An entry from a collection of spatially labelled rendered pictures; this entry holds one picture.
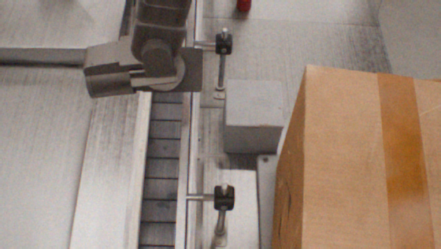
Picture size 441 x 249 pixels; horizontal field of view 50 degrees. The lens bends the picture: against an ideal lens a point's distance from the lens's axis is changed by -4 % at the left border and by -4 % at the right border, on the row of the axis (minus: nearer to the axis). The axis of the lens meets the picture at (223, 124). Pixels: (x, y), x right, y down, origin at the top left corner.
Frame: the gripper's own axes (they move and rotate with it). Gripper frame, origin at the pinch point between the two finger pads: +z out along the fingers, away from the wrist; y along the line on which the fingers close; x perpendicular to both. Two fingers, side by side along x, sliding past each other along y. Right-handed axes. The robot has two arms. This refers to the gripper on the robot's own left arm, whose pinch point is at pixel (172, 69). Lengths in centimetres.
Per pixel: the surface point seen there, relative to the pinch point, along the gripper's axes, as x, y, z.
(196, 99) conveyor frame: 5.3, -4.1, 8.0
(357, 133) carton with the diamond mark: 7.0, -23.5, -25.1
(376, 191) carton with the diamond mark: 12.9, -24.5, -30.1
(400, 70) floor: -4, -94, 131
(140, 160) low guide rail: 14.4, 4.4, -4.7
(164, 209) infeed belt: 21.9, 0.4, -6.4
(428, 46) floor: -16, -112, 142
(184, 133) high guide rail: 9.7, -2.5, -6.8
